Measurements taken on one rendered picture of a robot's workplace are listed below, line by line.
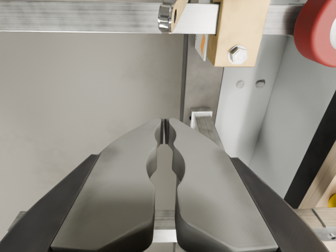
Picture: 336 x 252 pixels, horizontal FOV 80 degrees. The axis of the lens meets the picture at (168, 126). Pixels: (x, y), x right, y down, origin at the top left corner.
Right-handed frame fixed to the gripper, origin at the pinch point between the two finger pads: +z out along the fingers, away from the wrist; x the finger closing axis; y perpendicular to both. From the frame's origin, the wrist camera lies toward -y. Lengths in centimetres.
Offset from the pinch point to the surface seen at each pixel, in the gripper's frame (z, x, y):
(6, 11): 14.6, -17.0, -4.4
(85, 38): 101, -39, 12
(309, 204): 11.7, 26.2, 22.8
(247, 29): 13.6, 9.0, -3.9
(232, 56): 12.8, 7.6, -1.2
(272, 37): 38.6, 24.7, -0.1
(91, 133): 101, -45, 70
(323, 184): 11.4, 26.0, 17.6
